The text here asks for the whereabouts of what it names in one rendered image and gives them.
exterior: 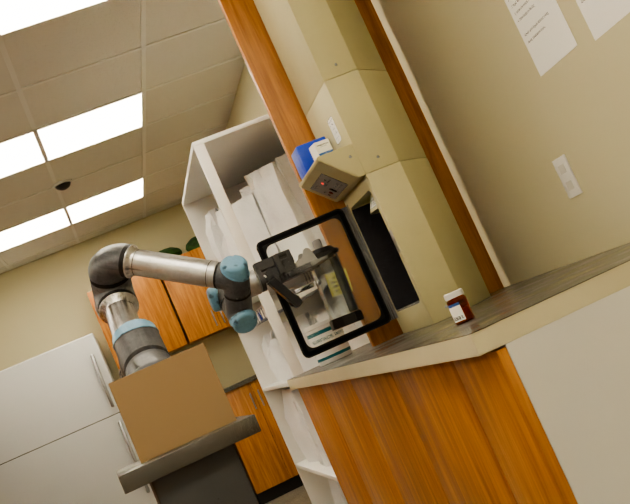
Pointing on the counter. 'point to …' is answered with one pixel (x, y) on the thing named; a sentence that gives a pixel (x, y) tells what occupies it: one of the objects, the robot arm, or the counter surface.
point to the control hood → (329, 163)
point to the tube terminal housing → (399, 190)
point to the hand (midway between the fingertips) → (322, 262)
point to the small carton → (320, 148)
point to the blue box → (304, 157)
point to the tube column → (318, 42)
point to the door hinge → (370, 262)
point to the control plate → (328, 186)
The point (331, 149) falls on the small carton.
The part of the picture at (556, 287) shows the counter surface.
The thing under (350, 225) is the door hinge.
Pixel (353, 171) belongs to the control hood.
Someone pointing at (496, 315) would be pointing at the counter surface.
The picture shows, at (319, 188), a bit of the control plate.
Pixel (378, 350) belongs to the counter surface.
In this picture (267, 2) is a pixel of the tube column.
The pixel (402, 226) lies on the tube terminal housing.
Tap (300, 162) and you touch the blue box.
